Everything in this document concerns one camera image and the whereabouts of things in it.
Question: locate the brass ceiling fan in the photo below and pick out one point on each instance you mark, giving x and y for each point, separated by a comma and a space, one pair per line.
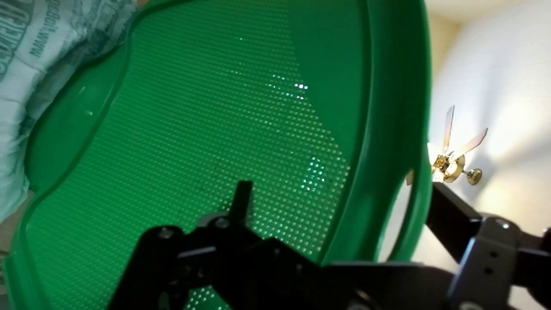
450, 164

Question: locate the green perforated plastic bin lid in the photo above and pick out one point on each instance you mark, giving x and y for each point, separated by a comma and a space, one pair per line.
206, 129

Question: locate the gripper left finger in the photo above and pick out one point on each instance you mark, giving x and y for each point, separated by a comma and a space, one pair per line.
241, 258

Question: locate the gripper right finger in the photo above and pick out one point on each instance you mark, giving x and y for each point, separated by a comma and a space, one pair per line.
486, 254

